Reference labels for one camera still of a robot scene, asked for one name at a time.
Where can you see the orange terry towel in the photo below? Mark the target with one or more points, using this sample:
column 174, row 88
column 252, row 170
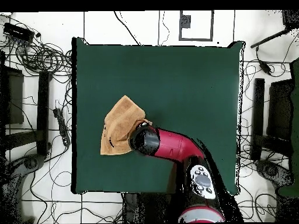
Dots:
column 119, row 126

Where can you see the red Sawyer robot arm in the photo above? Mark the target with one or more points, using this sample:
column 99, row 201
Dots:
column 177, row 145

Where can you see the black flat panel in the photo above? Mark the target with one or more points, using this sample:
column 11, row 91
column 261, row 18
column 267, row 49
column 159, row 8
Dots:
column 279, row 112
column 14, row 98

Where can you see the dark green table cloth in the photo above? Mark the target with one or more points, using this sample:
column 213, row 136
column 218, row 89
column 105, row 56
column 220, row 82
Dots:
column 163, row 81

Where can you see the black power strip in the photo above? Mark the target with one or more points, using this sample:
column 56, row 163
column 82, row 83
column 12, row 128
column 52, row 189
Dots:
column 62, row 127

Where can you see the black metal beam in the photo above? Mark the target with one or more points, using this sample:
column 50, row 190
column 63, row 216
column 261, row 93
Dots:
column 258, row 116
column 43, row 112

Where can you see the black power adapter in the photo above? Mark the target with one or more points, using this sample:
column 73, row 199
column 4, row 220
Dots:
column 265, row 67

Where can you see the dark green fabric sheet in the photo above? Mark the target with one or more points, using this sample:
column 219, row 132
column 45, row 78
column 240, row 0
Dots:
column 296, row 116

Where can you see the black hub box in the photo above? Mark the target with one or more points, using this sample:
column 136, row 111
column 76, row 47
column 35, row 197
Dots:
column 18, row 32

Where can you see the black tripod stand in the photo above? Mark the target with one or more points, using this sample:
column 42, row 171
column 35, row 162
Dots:
column 290, row 18

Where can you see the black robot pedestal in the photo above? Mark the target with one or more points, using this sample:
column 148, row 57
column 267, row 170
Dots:
column 130, row 206

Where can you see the grey square floor frame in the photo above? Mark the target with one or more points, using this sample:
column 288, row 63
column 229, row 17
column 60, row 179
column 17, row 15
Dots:
column 196, row 39

